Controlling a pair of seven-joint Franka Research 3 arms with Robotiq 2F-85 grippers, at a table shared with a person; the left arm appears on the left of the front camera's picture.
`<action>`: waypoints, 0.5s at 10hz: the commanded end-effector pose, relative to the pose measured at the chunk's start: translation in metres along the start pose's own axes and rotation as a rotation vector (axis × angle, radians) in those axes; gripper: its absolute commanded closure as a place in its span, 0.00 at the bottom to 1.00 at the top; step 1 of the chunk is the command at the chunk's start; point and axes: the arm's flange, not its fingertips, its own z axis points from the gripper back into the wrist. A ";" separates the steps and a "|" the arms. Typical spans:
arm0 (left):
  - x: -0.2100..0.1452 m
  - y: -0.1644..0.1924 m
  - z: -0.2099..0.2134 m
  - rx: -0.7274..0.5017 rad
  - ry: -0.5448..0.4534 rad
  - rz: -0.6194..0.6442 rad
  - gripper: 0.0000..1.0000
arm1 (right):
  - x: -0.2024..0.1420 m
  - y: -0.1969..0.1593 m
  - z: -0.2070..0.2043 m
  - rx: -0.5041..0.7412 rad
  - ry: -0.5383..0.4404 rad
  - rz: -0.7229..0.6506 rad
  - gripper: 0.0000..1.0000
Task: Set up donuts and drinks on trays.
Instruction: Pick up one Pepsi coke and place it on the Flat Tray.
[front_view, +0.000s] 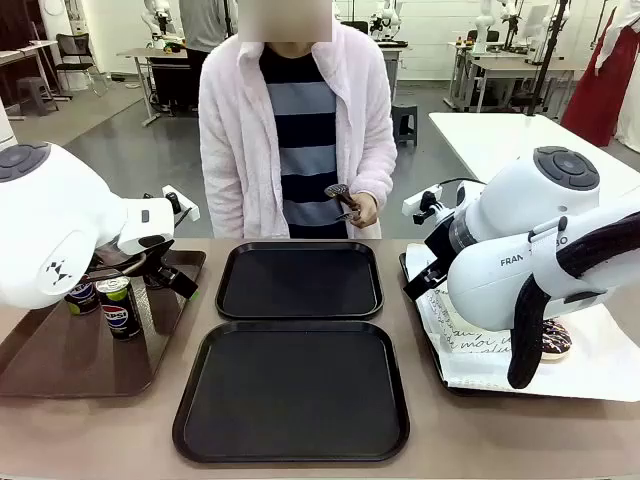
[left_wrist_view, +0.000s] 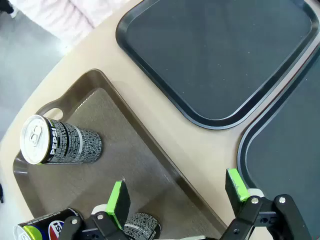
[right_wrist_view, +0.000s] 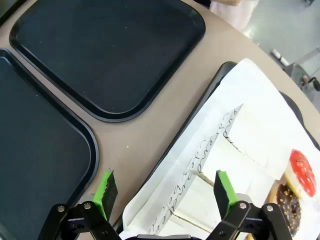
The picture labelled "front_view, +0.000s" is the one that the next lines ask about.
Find grey stool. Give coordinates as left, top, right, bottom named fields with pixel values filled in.
left=15, top=75, right=59, bottom=117

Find black office chair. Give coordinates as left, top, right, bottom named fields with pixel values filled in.
left=53, top=32, right=109, bottom=97

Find grey background desk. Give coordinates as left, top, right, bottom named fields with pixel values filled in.
left=115, top=46, right=201, bottom=128

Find person's left hand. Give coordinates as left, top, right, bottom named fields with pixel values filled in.
left=348, top=192, right=379, bottom=231

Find chocolate sprinkled donut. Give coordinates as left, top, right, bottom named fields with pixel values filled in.
left=539, top=319, right=573, bottom=362

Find black stool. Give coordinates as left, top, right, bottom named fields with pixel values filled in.
left=391, top=103, right=419, bottom=147

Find thin black camera cable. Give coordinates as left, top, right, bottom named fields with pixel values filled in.
left=439, top=177, right=489, bottom=201

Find person's left forearm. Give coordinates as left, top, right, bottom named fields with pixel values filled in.
left=349, top=149, right=399, bottom=239

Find black tripod pole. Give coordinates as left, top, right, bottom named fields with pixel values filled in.
left=527, top=0, right=572, bottom=117

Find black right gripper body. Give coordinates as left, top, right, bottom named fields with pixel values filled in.
left=423, top=214, right=459, bottom=269

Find person's right forearm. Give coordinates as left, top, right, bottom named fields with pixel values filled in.
left=199, top=149, right=246, bottom=239

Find black tray under paper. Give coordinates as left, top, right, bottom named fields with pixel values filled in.
left=398, top=251, right=551, bottom=399

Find white table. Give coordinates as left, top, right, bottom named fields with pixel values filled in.
left=428, top=110, right=640, bottom=201

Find black cable sleeve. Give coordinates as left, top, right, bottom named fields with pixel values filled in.
left=506, top=212, right=640, bottom=391

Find black Pepsi can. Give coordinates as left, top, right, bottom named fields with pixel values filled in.
left=94, top=276, right=143, bottom=343
left=63, top=277, right=101, bottom=317

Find brown plastic tray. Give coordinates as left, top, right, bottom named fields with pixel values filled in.
left=0, top=248, right=207, bottom=400

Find metal serving tongs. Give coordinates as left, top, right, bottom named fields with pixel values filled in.
left=323, top=183, right=362, bottom=224

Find small black plastic tray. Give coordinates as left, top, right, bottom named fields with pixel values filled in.
left=214, top=240, right=385, bottom=322

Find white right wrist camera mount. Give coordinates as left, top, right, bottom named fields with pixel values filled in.
left=402, top=184, right=444, bottom=225

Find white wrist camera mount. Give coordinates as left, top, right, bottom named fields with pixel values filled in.
left=161, top=184, right=201, bottom=224
left=402, top=184, right=444, bottom=225

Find white paper sheet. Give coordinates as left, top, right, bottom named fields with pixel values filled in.
left=404, top=242, right=640, bottom=404

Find person in pink robe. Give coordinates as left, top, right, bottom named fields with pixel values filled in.
left=198, top=0, right=399, bottom=240

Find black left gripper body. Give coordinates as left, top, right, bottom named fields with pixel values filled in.
left=141, top=242, right=177, bottom=290

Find background work tables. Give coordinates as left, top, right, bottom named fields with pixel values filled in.
left=443, top=38, right=591, bottom=114

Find background person grey shirt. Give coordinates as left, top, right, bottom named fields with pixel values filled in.
left=178, top=0, right=237, bottom=114

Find large black plastic tray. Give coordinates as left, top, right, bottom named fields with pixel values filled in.
left=171, top=320, right=411, bottom=464

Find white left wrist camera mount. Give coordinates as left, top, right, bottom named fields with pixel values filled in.
left=161, top=184, right=201, bottom=224

